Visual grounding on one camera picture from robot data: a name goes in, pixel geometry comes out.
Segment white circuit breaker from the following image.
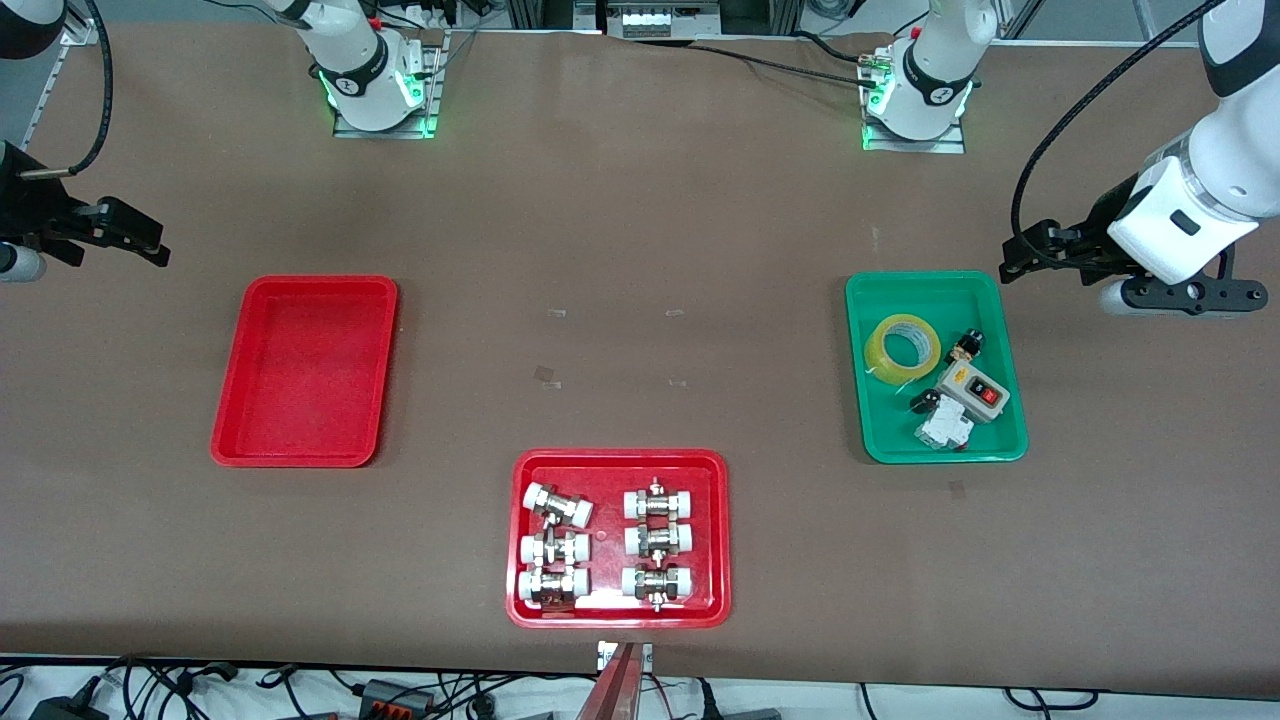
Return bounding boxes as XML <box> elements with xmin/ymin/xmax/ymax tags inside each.
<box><xmin>917</xmin><ymin>393</ymin><xmax>976</xmax><ymax>453</ymax></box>

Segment red metal bar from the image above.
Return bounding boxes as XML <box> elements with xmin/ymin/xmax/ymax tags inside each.
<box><xmin>575</xmin><ymin>642</ymin><xmax>641</xmax><ymax>720</ymax></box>

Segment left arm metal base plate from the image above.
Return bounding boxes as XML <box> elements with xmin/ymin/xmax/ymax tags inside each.
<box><xmin>862</xmin><ymin>50</ymin><xmax>967</xmax><ymax>154</ymax></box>

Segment green plastic tray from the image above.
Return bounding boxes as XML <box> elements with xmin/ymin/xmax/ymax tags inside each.
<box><xmin>845</xmin><ymin>270</ymin><xmax>1029</xmax><ymax>465</ymax></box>

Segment grey power strip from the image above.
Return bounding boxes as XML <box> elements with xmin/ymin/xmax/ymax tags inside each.
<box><xmin>605</xmin><ymin>0</ymin><xmax>721</xmax><ymax>39</ymax></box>

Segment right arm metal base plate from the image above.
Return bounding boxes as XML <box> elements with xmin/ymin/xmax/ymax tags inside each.
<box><xmin>333</xmin><ymin>30</ymin><xmax>443</xmax><ymax>139</ymax></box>

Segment thin black table cable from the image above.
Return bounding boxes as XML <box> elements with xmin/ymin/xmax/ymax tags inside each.
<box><xmin>635</xmin><ymin>38</ymin><xmax>881</xmax><ymax>89</ymax></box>

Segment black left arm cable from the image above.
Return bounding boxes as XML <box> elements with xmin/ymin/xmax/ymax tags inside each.
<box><xmin>1010</xmin><ymin>0</ymin><xmax>1229</xmax><ymax>263</ymax></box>

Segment black box orange connectors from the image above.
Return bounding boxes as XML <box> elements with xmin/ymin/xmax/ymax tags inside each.
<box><xmin>358</xmin><ymin>678</ymin><xmax>438</xmax><ymax>720</ymax></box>

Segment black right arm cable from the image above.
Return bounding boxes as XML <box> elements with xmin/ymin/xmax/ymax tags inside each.
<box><xmin>18</xmin><ymin>0</ymin><xmax>114</xmax><ymax>181</ymax></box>

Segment yellow tape roll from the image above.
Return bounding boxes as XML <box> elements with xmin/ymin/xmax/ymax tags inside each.
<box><xmin>864</xmin><ymin>313</ymin><xmax>942</xmax><ymax>385</ymax></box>

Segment red plastic tray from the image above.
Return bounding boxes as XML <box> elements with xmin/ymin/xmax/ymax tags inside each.
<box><xmin>505</xmin><ymin>448</ymin><xmax>733</xmax><ymax>630</ymax></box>
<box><xmin>210</xmin><ymin>275</ymin><xmax>399</xmax><ymax>469</ymax></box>

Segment black power adapter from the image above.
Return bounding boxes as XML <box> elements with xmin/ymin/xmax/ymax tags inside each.
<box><xmin>28</xmin><ymin>695</ymin><xmax>109</xmax><ymax>720</ymax></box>

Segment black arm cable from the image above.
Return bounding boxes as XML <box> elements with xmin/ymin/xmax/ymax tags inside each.
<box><xmin>1010</xmin><ymin>0</ymin><xmax>1229</xmax><ymax>263</ymax></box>
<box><xmin>18</xmin><ymin>0</ymin><xmax>114</xmax><ymax>181</ymax></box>

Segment white-capped metal pipe fitting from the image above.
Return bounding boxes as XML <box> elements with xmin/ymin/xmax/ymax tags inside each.
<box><xmin>624</xmin><ymin>520</ymin><xmax>695</xmax><ymax>558</ymax></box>
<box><xmin>517</xmin><ymin>566</ymin><xmax>591</xmax><ymax>609</ymax></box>
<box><xmin>518</xmin><ymin>530</ymin><xmax>591</xmax><ymax>567</ymax></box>
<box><xmin>621</xmin><ymin>562</ymin><xmax>695</xmax><ymax>611</ymax></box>
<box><xmin>623</xmin><ymin>478</ymin><xmax>696</xmax><ymax>521</ymax></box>
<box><xmin>522</xmin><ymin>482</ymin><xmax>595</xmax><ymax>529</ymax></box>

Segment grey switch box red button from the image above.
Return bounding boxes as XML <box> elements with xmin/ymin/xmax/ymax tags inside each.
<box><xmin>935</xmin><ymin>358</ymin><xmax>1011</xmax><ymax>425</ymax></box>

